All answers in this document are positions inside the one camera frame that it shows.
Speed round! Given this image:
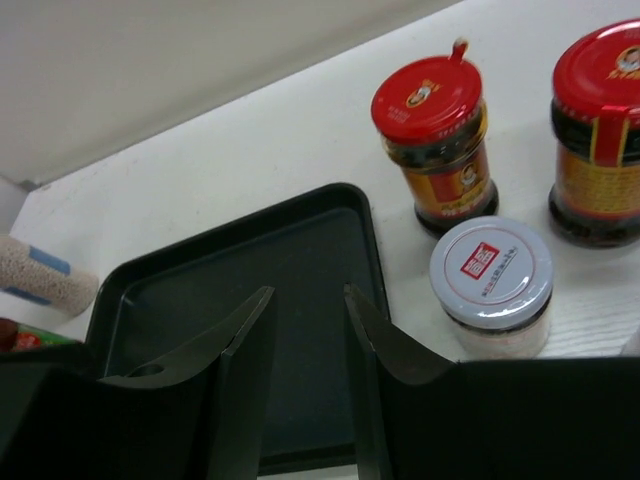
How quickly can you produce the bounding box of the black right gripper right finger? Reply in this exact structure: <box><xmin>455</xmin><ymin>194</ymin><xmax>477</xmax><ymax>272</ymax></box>
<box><xmin>343</xmin><ymin>283</ymin><xmax>454</xmax><ymax>479</ymax></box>

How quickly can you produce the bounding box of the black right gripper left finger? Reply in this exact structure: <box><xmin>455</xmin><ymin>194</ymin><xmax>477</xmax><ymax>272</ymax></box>
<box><xmin>98</xmin><ymin>287</ymin><xmax>276</xmax><ymax>479</ymax></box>

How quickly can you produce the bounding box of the white-lid sauce jar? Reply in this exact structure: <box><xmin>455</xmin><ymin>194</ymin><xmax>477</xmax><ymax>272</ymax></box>
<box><xmin>429</xmin><ymin>216</ymin><xmax>554</xmax><ymax>359</ymax></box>

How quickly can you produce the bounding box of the silver-lid spice canister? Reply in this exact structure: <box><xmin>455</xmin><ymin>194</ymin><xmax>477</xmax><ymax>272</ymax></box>
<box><xmin>1</xmin><ymin>234</ymin><xmax>99</xmax><ymax>317</ymax></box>

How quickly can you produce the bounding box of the yellow-cap green-label sauce bottle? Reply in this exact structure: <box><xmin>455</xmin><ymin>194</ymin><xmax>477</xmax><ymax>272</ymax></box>
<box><xmin>0</xmin><ymin>318</ymin><xmax>77</xmax><ymax>353</ymax></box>

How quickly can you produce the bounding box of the red-lid chili jar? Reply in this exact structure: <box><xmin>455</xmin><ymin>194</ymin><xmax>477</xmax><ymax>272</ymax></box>
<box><xmin>548</xmin><ymin>19</ymin><xmax>639</xmax><ymax>248</ymax></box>
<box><xmin>370</xmin><ymin>38</ymin><xmax>499</xmax><ymax>238</ymax></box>

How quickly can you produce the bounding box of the black plastic tray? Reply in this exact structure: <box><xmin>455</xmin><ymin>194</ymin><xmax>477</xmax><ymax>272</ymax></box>
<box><xmin>86</xmin><ymin>183</ymin><xmax>389</xmax><ymax>475</ymax></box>

